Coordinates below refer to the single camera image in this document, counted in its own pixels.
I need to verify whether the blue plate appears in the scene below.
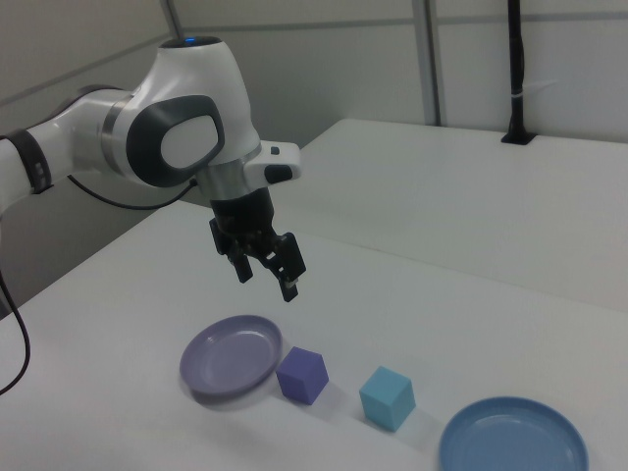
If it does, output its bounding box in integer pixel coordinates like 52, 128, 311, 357
438, 395, 590, 471

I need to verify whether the purple cube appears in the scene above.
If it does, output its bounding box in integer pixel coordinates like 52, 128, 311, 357
275, 345, 330, 406

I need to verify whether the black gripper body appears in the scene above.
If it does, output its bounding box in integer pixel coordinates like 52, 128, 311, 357
209, 188, 278, 247

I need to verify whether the grey partition post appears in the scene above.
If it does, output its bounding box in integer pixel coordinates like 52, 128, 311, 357
410, 0, 445, 127

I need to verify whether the black cable strap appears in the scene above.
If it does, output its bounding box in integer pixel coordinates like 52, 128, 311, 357
7, 128, 55, 195

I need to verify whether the light blue cube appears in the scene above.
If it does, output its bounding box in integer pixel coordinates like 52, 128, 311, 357
358, 365, 417, 433

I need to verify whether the purple plate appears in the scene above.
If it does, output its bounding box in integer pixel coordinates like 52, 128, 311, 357
179, 314, 285, 397

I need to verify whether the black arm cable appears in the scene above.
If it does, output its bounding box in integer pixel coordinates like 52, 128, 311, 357
0, 174, 200, 394

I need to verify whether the black pole with base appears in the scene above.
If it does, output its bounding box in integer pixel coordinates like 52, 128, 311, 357
499, 0, 538, 146

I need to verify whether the white zip tie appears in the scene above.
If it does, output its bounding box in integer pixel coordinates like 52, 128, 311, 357
509, 79, 559, 102

